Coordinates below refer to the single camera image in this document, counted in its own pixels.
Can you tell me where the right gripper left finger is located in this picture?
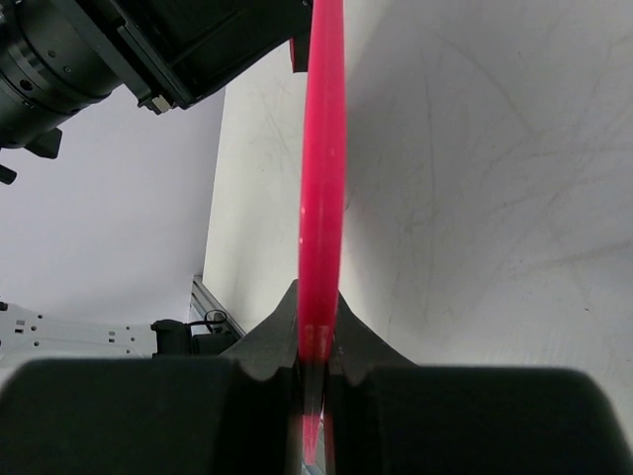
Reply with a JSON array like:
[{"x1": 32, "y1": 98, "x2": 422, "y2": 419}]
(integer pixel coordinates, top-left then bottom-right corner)
[{"x1": 1, "y1": 287, "x2": 302, "y2": 474}]

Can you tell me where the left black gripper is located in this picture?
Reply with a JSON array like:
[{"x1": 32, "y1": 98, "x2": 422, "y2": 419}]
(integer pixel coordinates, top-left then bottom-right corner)
[{"x1": 113, "y1": 0, "x2": 313, "y2": 114}]

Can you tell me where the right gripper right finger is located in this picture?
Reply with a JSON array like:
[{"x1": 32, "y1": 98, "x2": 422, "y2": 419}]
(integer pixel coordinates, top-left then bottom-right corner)
[{"x1": 324, "y1": 302, "x2": 632, "y2": 474}]

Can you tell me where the pink framed whiteboard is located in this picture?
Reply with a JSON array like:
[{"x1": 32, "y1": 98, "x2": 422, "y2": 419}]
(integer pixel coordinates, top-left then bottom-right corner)
[{"x1": 297, "y1": 0, "x2": 347, "y2": 464}]

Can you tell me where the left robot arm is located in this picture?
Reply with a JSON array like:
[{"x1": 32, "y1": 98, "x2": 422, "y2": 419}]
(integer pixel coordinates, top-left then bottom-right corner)
[{"x1": 1, "y1": 0, "x2": 313, "y2": 159}]

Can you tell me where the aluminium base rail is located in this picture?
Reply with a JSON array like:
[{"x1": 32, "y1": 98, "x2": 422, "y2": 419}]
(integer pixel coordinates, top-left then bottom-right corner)
[{"x1": 190, "y1": 275, "x2": 245, "y2": 340}]

